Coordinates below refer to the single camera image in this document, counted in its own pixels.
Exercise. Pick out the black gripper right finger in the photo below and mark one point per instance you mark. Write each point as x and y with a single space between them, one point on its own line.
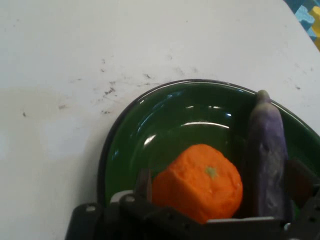
303 182

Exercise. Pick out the colourful foam floor mat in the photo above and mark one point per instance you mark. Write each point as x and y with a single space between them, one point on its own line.
302 15

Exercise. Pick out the dark green plate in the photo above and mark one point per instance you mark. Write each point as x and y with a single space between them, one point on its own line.
175 120

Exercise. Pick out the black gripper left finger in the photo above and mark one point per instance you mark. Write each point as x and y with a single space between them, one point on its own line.
144 185

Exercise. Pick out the purple toy eggplant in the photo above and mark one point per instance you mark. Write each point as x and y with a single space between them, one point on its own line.
268 155

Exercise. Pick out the orange toy mandarin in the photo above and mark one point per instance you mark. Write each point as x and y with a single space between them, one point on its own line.
200 185

